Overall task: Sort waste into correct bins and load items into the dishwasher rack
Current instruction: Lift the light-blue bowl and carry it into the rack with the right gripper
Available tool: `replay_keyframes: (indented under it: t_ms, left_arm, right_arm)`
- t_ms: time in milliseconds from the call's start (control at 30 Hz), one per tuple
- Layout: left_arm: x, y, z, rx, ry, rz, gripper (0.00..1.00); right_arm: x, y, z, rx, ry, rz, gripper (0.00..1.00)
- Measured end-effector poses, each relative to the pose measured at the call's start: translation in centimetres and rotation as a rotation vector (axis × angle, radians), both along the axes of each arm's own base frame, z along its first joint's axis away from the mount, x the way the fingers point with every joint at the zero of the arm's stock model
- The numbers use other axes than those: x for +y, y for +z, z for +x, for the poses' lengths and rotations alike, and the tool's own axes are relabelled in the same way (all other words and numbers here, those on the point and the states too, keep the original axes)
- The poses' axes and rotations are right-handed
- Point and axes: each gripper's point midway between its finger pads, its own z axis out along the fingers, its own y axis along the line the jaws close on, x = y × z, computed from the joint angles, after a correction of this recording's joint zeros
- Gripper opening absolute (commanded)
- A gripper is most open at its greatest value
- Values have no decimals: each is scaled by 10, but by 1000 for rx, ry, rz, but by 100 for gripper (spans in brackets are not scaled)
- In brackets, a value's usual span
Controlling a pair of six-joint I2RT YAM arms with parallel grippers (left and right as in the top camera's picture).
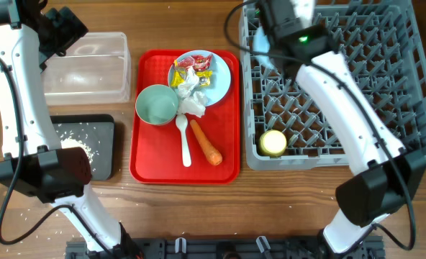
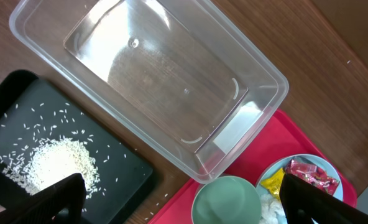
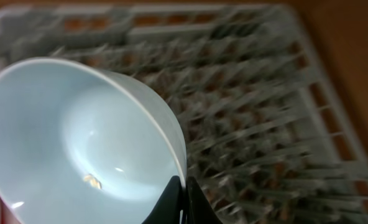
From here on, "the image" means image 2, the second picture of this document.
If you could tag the red snack wrapper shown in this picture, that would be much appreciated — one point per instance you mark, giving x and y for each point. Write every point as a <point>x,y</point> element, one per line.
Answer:
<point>313,174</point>

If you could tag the clear plastic bin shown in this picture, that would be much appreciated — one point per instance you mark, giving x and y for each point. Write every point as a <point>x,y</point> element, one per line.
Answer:
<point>178,74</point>

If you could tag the red serving tray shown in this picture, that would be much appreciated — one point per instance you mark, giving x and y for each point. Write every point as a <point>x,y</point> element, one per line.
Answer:
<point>280,138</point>

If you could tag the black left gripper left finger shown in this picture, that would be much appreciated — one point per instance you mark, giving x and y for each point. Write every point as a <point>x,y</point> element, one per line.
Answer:
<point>59,203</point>

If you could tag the yellow snack wrapper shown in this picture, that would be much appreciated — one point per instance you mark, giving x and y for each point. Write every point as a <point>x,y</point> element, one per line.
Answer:
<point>273,183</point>

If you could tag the light blue plate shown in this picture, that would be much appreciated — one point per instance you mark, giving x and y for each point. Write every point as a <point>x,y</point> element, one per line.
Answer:
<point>325,165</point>

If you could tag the green bowl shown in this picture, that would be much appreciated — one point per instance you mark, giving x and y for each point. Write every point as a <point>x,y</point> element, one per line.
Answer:
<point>228,199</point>

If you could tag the black waste tray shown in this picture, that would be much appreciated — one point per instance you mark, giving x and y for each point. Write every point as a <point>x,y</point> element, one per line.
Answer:
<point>137,176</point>

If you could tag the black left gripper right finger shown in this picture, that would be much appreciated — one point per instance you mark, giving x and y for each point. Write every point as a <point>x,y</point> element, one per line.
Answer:
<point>304,203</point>

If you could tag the white rice pile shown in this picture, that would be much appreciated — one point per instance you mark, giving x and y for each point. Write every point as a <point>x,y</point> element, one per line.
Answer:
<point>59,161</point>

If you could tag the white napkin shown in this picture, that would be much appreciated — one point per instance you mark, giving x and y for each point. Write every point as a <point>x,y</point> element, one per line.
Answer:
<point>271,210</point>

